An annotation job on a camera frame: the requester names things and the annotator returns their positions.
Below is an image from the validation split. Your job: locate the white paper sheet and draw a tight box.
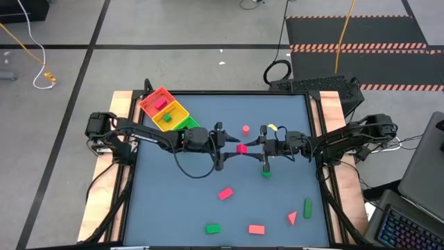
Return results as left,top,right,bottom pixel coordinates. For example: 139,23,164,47
364,201,377,220

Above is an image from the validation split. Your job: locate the yellow plastic basket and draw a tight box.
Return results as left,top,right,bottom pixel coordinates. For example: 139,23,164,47
152,100,191,133

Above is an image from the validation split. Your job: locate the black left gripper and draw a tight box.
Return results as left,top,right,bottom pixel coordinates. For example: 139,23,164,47
207,122,241,172

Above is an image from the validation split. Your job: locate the black table frame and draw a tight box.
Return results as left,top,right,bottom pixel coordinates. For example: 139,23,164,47
78,78,375,250

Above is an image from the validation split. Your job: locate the wooden side board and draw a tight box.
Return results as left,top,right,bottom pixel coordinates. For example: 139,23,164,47
76,90,139,243
318,90,369,240

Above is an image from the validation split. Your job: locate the red plastic basket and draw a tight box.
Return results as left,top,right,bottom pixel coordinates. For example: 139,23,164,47
139,86,177,119

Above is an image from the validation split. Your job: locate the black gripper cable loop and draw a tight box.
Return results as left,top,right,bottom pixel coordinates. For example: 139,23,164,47
171,138,216,180

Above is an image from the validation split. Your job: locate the white floor cable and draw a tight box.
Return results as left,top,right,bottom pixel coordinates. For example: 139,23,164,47
16,0,56,90

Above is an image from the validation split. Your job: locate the grey closed laptop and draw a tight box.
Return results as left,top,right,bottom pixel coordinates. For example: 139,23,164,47
398,110,444,224

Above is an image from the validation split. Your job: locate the green plastic basket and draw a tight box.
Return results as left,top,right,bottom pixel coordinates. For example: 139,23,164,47
172,116,202,133

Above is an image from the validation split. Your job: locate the yellow hanging cable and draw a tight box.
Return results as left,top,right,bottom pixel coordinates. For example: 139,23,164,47
334,0,357,74

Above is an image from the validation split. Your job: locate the black box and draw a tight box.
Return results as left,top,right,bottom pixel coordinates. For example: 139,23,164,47
0,0,50,24

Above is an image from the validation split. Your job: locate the yellow cable with plug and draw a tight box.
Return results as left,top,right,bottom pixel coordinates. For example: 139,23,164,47
0,22,57,83

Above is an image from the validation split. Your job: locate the black hanging cable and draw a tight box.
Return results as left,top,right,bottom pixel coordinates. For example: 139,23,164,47
262,0,293,86

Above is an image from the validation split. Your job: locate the black backlit keyboard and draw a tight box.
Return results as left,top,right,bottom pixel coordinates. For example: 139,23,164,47
364,189,444,250

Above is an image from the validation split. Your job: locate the black hazard-striped floor mat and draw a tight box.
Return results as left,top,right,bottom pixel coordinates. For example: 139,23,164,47
284,14,444,92

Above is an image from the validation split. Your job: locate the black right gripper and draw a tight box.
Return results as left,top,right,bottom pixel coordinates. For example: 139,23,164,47
242,124,289,174

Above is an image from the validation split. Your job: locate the black power adapter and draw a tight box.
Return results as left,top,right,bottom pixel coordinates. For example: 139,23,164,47
356,145,371,161

